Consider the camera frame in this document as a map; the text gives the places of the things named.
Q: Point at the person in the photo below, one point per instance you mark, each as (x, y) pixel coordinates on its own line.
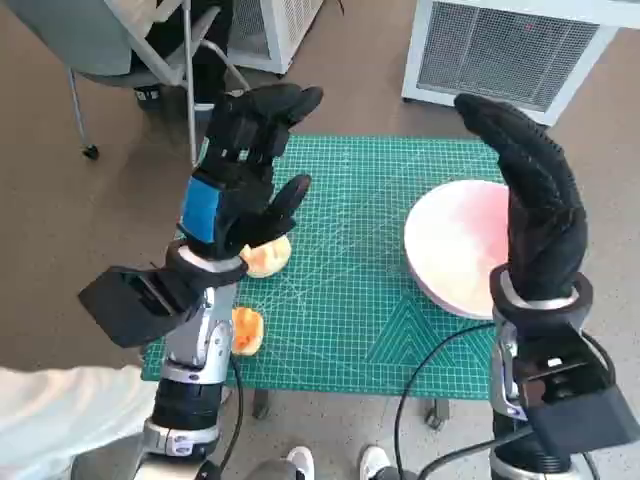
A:
(210, 60)

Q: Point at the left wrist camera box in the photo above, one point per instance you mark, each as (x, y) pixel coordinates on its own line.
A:
(130, 305)

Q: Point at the left bare black robot hand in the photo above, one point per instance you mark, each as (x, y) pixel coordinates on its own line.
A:
(240, 200)

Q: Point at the long toy bread loaf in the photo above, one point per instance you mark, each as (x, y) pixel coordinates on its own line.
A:
(247, 330)

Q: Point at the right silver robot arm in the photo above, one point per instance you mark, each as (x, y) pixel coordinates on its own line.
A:
(515, 442)

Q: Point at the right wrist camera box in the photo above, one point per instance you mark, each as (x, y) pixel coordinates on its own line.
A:
(575, 400)

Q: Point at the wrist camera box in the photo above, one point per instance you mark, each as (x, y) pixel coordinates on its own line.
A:
(130, 305)
(575, 400)

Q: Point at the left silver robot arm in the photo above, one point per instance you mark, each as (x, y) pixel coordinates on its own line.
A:
(195, 340)

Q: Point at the small white mesh cabinet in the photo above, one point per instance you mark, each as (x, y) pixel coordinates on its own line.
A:
(280, 30)

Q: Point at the grey table leg caster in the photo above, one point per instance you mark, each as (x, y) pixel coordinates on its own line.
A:
(261, 405)
(436, 415)

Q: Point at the white fabric cover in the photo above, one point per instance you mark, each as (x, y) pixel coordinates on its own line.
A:
(50, 415)

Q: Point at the large white mesh cabinet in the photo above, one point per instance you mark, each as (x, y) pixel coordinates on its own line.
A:
(500, 50)

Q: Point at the round toy bread bun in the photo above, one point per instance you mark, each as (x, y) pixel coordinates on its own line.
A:
(270, 260)

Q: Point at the pink bowl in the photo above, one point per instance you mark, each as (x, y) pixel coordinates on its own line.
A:
(450, 240)

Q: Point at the green cutting mat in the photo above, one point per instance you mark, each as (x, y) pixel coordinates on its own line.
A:
(350, 225)

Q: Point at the right black gloved robot hand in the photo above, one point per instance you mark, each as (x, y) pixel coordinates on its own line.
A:
(545, 225)

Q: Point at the grey chair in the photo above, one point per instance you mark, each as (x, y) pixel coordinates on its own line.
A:
(75, 35)

